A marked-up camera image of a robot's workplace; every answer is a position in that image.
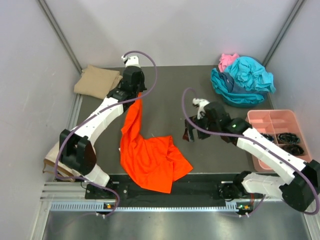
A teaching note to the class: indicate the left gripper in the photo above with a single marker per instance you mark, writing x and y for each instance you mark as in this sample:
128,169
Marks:
142,88

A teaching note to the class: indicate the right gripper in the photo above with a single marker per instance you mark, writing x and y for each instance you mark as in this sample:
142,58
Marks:
188,135

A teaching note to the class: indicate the orange t shirt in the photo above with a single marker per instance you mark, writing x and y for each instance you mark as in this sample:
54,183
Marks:
153,163

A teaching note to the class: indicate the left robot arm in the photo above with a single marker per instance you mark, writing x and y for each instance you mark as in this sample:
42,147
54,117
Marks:
76,147

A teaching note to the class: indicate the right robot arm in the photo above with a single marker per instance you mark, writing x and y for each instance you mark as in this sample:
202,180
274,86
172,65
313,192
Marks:
297,182

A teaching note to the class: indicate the folded beige t shirt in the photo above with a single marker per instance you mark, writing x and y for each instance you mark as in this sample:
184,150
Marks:
97,82

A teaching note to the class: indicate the pink divided tray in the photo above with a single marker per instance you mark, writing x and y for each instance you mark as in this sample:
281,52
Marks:
281,128

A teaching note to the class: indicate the pink t shirt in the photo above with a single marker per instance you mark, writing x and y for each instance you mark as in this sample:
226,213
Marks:
226,60

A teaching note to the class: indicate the turquoise t shirt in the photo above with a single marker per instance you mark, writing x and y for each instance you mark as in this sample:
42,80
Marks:
251,75

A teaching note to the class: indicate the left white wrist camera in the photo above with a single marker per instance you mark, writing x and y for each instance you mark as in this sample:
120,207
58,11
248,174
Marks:
131,61

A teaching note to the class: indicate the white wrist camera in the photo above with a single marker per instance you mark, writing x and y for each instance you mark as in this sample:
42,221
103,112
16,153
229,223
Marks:
200,104
131,61

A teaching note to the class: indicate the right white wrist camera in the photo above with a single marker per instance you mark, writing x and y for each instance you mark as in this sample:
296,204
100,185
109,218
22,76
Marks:
200,104

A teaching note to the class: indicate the aluminium frame rail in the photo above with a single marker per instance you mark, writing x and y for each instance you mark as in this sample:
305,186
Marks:
62,188

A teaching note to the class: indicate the grey slotted cable duct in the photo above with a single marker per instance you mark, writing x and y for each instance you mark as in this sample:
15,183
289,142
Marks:
60,206

